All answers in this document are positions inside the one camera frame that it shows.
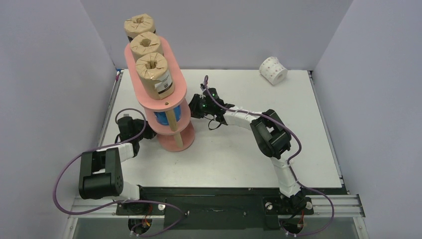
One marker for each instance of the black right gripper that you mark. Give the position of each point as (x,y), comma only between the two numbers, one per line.
(194,107)

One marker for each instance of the brown paper roll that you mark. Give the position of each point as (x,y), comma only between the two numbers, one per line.
(139,24)

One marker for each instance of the brown roll front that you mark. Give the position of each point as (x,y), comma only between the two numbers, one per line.
(144,44)

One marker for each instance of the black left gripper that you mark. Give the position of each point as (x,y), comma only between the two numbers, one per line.
(151,132)

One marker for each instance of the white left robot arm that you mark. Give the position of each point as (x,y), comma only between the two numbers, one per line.
(101,172)

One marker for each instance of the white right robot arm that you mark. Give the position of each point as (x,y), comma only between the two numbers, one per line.
(268,130)

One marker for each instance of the white dotted roll top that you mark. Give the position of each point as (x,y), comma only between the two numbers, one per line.
(273,71)

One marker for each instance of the pink three-tier shelf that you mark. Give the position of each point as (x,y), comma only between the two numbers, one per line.
(184,135)

